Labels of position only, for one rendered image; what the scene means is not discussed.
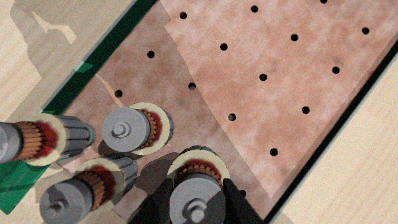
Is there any pink perforated board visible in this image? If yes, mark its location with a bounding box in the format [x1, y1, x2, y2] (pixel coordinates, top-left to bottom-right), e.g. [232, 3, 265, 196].
[55, 0, 398, 222]

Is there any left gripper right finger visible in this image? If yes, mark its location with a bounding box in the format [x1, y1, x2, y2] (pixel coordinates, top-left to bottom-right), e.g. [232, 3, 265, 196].
[222, 178, 266, 224]

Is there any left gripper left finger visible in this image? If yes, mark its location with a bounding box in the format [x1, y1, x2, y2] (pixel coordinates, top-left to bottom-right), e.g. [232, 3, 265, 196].
[128, 178, 173, 224]

